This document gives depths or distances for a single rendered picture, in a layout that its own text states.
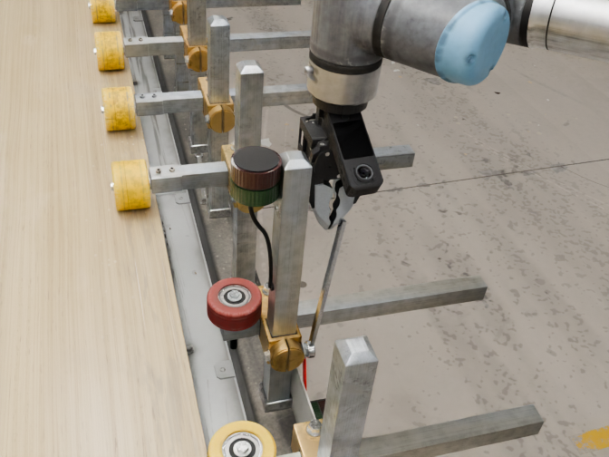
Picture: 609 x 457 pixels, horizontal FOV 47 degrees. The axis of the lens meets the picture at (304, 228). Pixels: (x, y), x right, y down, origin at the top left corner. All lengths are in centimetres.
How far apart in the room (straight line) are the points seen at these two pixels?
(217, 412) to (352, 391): 55
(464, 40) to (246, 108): 41
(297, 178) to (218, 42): 50
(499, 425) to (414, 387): 114
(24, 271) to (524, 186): 232
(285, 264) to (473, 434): 33
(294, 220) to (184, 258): 66
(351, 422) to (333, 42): 42
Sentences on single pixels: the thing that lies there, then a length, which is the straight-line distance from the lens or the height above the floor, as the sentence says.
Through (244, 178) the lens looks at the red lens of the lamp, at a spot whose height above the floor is 116.
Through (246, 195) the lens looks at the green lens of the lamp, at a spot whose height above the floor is 113.
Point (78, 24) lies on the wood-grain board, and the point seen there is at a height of 90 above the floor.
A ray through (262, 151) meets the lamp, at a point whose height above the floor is 117.
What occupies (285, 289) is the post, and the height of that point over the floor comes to 96.
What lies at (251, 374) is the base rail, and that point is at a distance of 120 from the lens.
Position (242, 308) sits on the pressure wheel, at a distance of 101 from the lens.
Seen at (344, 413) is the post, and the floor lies 102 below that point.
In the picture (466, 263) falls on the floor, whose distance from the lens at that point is 258.
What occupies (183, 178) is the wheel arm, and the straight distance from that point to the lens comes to 117.
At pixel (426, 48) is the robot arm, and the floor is 132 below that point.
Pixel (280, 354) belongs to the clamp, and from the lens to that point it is 101.
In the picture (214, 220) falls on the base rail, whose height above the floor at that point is 70.
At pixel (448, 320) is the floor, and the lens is 235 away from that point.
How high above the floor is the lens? 163
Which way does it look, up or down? 39 degrees down
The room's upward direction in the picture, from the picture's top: 6 degrees clockwise
